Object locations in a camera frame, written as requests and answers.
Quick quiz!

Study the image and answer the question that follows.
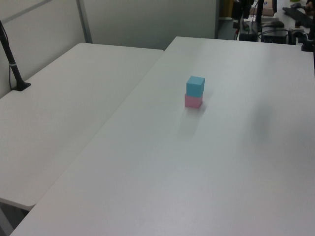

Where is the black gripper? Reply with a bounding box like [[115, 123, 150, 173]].
[[232, 0, 250, 32]]

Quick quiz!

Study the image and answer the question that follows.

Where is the blue cube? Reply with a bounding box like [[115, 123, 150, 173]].
[[186, 75, 205, 97]]

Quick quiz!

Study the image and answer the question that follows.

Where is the pink cube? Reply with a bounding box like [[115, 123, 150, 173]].
[[184, 93, 204, 109]]

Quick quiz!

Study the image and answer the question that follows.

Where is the small black box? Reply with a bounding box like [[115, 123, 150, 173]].
[[239, 32, 259, 42]]

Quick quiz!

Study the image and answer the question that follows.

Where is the black monitor stand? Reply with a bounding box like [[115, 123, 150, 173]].
[[250, 0, 264, 34]]

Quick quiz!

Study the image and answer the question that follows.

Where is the brown cardboard box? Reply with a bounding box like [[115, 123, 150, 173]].
[[261, 0, 276, 17]]

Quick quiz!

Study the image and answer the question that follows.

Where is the black electronic device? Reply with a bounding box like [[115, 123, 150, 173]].
[[260, 29, 289, 45]]

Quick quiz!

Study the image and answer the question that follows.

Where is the black table clamp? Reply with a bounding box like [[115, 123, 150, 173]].
[[288, 28, 309, 46]]

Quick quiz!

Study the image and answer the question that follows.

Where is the black clamped pole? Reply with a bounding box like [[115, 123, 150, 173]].
[[301, 23, 315, 53]]

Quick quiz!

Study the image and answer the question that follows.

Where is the white side table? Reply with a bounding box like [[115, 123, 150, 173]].
[[0, 42, 165, 211]]

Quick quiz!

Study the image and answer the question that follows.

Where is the grey metal partition post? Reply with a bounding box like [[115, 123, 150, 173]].
[[75, 0, 93, 44]]

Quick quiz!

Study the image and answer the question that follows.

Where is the black camera pole with base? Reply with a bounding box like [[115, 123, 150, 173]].
[[0, 19, 32, 92]]

